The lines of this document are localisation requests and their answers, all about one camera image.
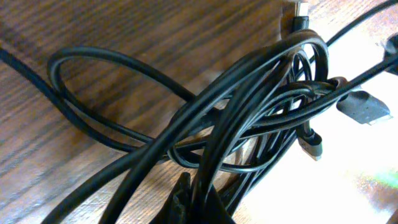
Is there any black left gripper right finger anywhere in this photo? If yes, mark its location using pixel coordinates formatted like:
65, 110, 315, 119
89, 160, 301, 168
192, 186, 235, 224

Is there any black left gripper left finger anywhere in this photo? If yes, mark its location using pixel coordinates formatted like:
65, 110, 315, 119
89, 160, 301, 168
150, 172, 190, 224

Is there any black USB cable bundle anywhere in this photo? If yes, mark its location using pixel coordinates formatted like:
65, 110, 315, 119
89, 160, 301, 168
167, 0, 398, 215

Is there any long black USB cable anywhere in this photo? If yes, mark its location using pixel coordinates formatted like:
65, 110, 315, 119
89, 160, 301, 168
0, 46, 218, 224

